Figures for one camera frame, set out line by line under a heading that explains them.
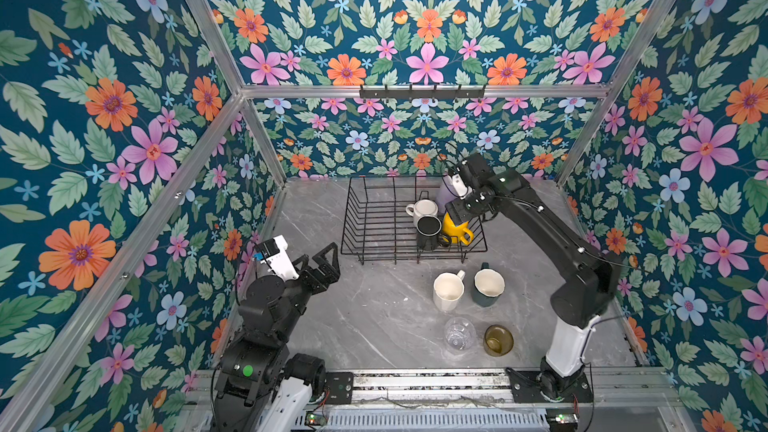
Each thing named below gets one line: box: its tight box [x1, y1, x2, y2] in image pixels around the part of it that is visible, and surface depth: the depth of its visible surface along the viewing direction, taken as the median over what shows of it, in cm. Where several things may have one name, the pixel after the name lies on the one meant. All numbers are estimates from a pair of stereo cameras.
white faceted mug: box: [433, 270, 465, 313], surface depth 84 cm
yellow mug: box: [442, 212, 474, 245], surface depth 95 cm
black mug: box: [415, 215, 442, 251], surface depth 94 cm
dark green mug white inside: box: [473, 262, 506, 307], surface depth 84 cm
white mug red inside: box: [405, 199, 439, 226], surface depth 100 cm
